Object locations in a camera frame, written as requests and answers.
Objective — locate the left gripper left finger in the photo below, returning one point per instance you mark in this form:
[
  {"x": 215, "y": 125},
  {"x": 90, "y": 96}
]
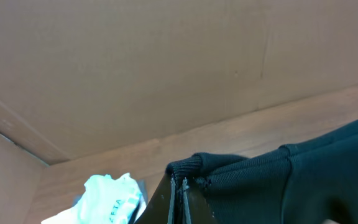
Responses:
[{"x": 161, "y": 207}]

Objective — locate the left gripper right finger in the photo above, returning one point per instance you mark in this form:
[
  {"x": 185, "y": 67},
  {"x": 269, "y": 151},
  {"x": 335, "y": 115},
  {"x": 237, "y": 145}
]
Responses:
[{"x": 195, "y": 209}]

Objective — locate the black t-shirt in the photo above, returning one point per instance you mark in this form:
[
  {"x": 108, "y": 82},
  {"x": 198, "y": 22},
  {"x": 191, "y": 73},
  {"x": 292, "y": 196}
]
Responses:
[{"x": 307, "y": 182}]

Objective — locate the grey folded shirt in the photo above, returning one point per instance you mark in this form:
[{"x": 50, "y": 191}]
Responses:
[{"x": 141, "y": 189}]

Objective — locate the light blue folded shirt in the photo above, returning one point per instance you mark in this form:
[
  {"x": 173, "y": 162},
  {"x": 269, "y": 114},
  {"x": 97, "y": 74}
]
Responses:
[{"x": 110, "y": 201}]

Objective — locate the beige folded shirt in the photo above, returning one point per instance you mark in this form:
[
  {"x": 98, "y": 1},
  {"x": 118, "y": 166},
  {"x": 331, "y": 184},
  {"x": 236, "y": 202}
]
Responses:
[{"x": 64, "y": 217}]

